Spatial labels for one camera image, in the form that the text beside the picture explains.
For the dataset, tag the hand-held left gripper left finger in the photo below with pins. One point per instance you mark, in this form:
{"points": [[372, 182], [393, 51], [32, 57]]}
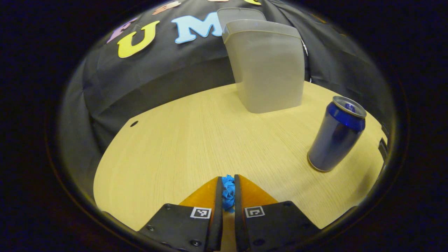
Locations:
{"points": [[218, 217]]}

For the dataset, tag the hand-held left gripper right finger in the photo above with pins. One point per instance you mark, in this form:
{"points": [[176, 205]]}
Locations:
{"points": [[238, 217]]}

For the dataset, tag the blue paper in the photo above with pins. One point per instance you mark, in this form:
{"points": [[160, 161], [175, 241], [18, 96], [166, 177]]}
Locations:
{"points": [[228, 192]]}

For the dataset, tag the blue pop can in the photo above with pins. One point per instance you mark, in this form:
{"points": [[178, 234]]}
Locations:
{"points": [[336, 140]]}

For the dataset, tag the white desktop garbage bin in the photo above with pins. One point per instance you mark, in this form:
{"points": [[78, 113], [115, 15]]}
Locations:
{"points": [[269, 70]]}

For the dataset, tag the black backdrop cloth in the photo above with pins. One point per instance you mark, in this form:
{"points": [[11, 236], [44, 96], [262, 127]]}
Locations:
{"points": [[140, 80]]}

